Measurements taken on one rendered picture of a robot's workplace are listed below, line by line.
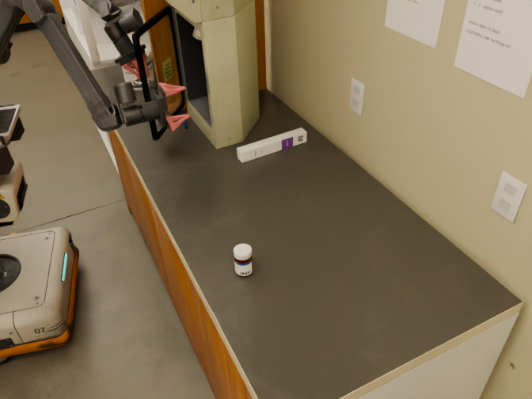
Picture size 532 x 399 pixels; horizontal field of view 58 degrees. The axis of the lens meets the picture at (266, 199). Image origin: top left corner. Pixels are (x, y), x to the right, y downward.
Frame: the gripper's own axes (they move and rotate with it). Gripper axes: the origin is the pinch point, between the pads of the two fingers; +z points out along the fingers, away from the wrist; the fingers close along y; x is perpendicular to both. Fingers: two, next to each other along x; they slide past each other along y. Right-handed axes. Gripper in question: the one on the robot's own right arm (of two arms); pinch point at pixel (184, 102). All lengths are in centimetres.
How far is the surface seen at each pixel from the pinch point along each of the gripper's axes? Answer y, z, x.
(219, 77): 1.5, 15.9, 9.0
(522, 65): 26, 55, -73
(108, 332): -120, -47, 26
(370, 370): -27, 7, -92
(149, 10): 16.1, 4.5, 46.0
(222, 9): 23.3, 18.9, 8.9
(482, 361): -47, 45, -95
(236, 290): -26, -10, -57
